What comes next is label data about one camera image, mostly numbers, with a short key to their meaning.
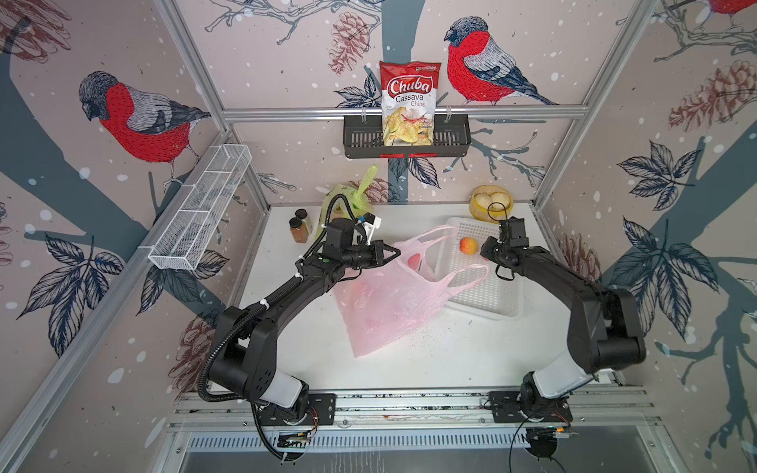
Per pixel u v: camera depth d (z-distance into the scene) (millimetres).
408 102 853
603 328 458
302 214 1045
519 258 667
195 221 760
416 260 931
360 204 983
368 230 760
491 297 944
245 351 431
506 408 728
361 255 715
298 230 1037
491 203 1175
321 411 731
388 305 840
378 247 728
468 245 1007
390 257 787
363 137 946
